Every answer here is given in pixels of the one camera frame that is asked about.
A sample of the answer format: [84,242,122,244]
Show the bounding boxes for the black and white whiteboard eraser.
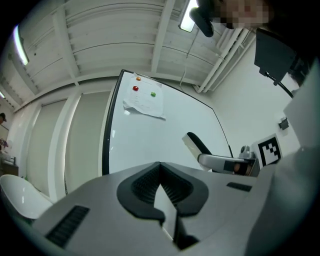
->
[181,131,214,164]

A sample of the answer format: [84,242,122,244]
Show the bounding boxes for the black wall-mounted holder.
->
[278,116,290,131]

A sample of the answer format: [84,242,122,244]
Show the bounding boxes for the dark wooden cabinet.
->
[0,156,20,177]

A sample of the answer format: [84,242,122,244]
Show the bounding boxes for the thin ceiling cable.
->
[179,31,199,87]

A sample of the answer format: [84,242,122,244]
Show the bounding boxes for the long ceiling light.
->
[12,24,30,67]
[178,0,199,33]

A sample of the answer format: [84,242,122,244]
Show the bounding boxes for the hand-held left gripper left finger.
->
[32,161,180,256]

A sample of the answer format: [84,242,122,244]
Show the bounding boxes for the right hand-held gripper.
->
[197,133,284,177]

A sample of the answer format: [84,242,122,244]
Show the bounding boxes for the person's face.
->
[219,0,271,30]

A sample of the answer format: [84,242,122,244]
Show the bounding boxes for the whiteboard with black frame stand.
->
[101,69,235,176]

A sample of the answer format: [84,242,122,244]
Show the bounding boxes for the white oval basin green base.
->
[0,174,55,221]

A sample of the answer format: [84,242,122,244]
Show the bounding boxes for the white ceiling pipe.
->
[192,27,237,93]
[199,27,245,94]
[206,27,251,94]

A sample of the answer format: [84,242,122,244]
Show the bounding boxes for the creased printed paper sheet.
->
[122,72,166,120]

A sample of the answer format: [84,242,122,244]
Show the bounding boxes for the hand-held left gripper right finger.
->
[159,161,258,256]

